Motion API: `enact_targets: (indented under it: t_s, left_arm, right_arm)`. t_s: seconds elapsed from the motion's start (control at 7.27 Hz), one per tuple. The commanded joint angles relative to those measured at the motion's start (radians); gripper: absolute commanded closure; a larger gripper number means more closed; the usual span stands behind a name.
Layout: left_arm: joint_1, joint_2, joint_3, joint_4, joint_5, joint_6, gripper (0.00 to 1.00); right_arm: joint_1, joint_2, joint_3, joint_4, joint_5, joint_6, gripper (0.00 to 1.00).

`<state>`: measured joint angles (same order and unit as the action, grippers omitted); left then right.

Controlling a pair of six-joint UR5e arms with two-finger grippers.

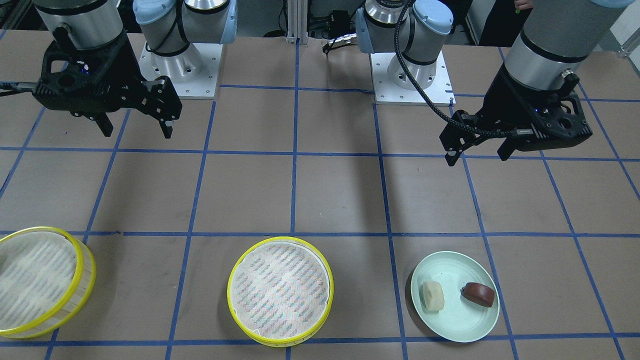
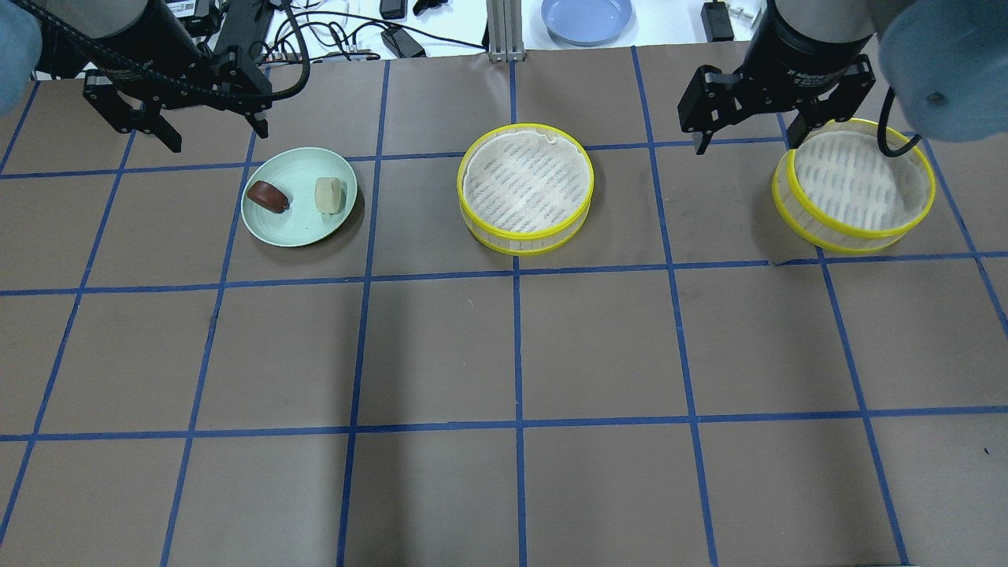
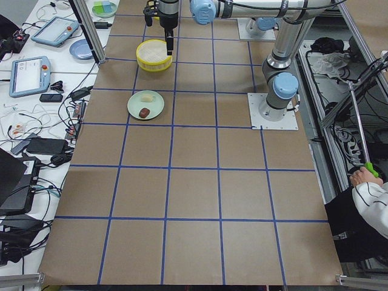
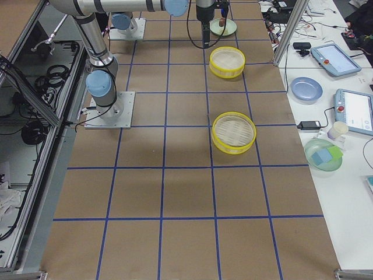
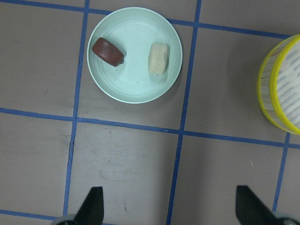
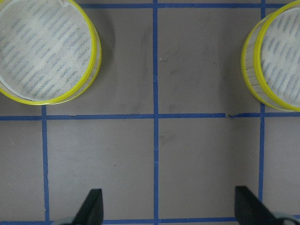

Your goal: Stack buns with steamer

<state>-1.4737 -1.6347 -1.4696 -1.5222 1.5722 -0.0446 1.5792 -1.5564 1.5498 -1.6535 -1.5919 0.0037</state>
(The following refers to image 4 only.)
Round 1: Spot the upper teach pendant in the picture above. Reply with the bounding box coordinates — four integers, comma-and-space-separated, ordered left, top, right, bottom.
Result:
310, 43, 361, 77

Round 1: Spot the brown bun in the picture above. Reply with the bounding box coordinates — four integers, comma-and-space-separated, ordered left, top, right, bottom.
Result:
219, 17, 226, 27

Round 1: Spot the lower teach pendant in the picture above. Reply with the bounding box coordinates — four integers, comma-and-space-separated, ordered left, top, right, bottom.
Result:
334, 89, 372, 136

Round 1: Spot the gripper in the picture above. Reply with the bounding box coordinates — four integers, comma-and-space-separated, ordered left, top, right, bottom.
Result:
196, 0, 215, 48

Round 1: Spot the blue plate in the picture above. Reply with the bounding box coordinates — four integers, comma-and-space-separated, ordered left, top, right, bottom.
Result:
290, 76, 323, 104

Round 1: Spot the green bowl with sponges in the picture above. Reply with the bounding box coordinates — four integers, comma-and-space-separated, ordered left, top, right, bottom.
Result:
304, 138, 343, 172

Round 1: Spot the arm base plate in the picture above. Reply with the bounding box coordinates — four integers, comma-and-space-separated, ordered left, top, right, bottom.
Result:
84, 92, 135, 129
109, 17, 146, 41

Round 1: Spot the paper cup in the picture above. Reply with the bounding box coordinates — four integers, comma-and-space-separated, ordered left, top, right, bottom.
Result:
327, 121, 349, 140

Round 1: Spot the teach pendant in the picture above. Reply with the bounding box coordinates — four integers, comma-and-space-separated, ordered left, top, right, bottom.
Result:
310, 43, 361, 77
334, 89, 372, 136

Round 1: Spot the green plate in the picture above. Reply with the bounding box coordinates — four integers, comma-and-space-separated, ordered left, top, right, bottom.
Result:
210, 19, 237, 37

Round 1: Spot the yellow bamboo steamer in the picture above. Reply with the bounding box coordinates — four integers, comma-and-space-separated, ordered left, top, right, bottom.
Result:
212, 111, 256, 155
209, 47, 246, 79

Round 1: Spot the black power adapter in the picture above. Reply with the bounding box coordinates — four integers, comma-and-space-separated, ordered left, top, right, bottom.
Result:
297, 121, 324, 131

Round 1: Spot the black webcam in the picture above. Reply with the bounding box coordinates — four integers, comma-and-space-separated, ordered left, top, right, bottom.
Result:
293, 42, 311, 57

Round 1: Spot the aluminium frame post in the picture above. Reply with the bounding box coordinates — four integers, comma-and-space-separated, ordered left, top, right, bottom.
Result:
273, 0, 308, 66

